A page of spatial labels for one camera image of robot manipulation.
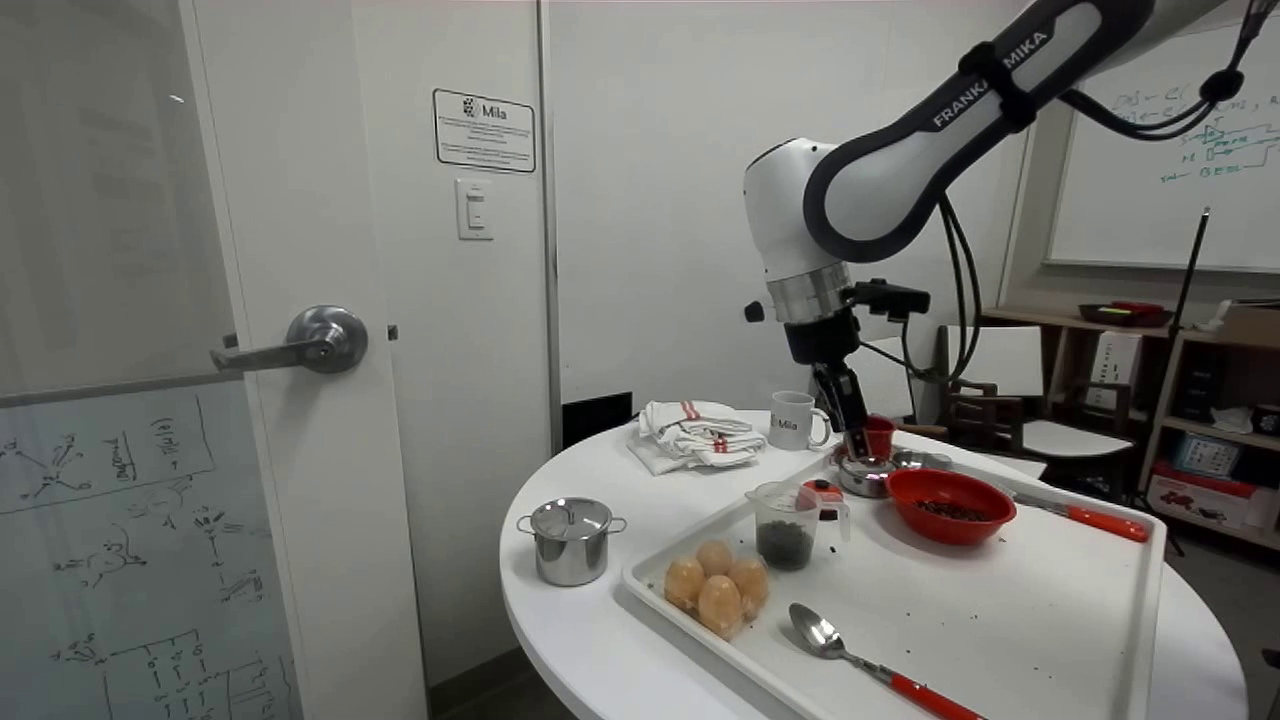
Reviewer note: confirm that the white paper sheet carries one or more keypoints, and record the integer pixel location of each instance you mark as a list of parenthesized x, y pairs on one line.
[(1007, 360)]

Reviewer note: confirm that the clear glass mug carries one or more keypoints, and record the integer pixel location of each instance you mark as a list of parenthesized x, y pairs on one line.
[(788, 426)]

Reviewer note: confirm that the white door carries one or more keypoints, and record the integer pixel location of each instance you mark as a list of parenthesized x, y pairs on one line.
[(333, 533)]

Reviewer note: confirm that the white light switch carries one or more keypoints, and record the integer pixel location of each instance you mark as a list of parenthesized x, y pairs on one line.
[(472, 208)]

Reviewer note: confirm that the tan egg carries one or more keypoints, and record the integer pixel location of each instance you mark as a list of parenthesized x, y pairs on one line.
[(721, 609), (750, 585), (717, 558), (687, 581)]

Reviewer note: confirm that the clear plastic egg pack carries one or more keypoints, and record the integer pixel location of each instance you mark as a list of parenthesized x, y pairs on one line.
[(717, 585)]

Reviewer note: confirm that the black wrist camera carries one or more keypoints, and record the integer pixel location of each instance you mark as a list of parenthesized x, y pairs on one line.
[(892, 297)]

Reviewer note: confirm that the steel pot with lid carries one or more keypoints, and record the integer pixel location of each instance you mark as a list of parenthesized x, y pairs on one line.
[(570, 546)]

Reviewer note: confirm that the glass panel marker drawings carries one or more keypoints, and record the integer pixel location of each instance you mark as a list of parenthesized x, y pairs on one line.
[(132, 563)]

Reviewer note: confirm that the white round side table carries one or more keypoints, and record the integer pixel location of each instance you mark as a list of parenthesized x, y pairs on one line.
[(1064, 438)]

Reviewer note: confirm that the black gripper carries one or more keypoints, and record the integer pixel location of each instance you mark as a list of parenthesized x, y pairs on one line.
[(823, 338)]

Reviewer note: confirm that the red bowl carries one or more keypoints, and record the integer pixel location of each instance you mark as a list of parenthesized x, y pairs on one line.
[(933, 526)]

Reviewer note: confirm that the white wall sign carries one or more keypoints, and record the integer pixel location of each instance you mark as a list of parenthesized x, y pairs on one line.
[(482, 130)]

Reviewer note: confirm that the red white box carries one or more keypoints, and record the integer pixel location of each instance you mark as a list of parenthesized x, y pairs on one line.
[(1201, 506)]

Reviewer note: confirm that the white plastic tray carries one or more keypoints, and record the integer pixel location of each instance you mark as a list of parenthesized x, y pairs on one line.
[(1015, 603)]

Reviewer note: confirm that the small dark object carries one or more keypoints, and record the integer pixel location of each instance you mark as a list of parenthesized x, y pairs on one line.
[(785, 546)]

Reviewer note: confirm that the red cup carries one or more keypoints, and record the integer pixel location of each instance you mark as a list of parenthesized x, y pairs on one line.
[(880, 438)]

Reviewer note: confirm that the black thin pole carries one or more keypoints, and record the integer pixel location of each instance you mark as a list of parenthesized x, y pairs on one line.
[(1186, 305)]

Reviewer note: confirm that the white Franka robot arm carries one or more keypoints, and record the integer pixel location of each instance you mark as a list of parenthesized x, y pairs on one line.
[(904, 172)]

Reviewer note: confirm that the wooden shelf unit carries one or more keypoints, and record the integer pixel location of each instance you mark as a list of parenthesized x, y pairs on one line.
[(1243, 327)]

